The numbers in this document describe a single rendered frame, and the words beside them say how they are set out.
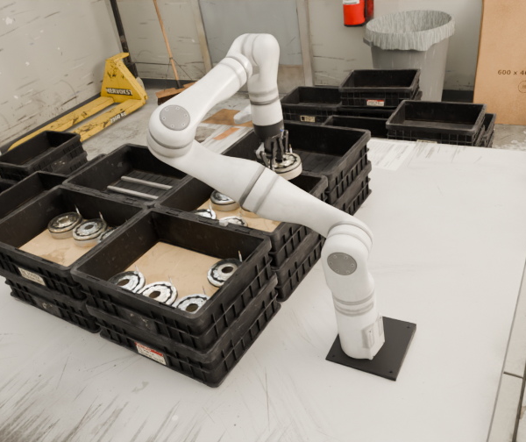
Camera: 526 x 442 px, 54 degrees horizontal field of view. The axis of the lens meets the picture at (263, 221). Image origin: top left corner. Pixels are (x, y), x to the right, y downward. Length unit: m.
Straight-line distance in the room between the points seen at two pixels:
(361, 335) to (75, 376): 0.70
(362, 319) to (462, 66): 3.22
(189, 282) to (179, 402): 0.29
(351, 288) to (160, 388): 0.51
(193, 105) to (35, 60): 4.07
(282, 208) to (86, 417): 0.65
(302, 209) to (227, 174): 0.16
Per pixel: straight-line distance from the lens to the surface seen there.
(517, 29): 3.87
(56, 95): 5.20
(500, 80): 3.91
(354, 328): 1.16
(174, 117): 1.02
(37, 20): 5.12
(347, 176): 1.58
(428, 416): 1.16
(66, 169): 3.07
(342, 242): 1.01
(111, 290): 1.22
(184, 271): 1.36
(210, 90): 1.09
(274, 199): 1.01
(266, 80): 1.24
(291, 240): 1.34
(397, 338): 1.26
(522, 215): 1.71
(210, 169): 1.05
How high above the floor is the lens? 1.64
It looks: 33 degrees down
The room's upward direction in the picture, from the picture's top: 10 degrees counter-clockwise
